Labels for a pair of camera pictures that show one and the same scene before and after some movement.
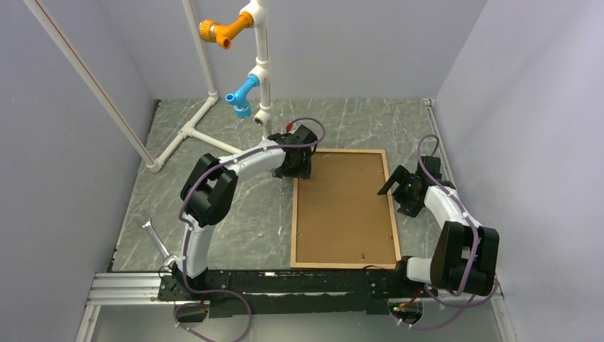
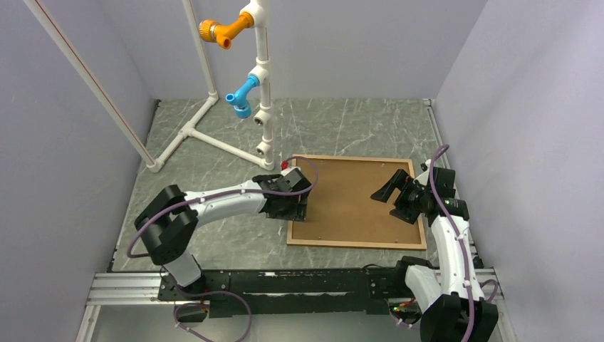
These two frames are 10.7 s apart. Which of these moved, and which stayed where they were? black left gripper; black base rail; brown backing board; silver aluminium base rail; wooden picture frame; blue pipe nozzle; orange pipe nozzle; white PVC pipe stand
Moved: black left gripper; wooden picture frame; brown backing board
Stayed: blue pipe nozzle; black base rail; silver aluminium base rail; orange pipe nozzle; white PVC pipe stand
